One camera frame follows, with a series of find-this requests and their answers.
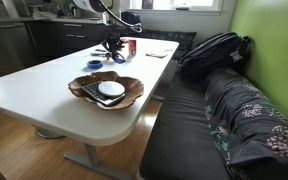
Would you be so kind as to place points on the floral dark cushion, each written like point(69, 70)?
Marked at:
point(249, 132)

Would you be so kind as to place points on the dark bench seat cushion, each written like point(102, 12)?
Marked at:
point(180, 146)

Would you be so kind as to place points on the black backpack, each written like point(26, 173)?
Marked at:
point(220, 50)

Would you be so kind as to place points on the round metal table foot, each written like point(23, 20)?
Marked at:
point(44, 133)

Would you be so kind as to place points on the dark kitchen cabinet drawers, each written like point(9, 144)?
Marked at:
point(51, 38)

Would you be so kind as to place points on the blue tape roll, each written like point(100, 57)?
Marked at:
point(94, 64)

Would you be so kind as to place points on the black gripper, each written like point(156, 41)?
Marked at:
point(112, 43)

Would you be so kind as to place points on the blue lens glasses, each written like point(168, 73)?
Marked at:
point(115, 56)

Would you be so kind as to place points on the silver kitchen scale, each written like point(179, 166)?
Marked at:
point(107, 93)

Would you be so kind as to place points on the white papers on table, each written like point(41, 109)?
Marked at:
point(159, 53)

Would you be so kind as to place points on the grey table leg base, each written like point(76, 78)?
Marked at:
point(90, 160)

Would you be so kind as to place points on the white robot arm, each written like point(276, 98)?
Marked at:
point(98, 6)

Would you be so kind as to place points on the red soda can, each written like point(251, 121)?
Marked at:
point(132, 46)

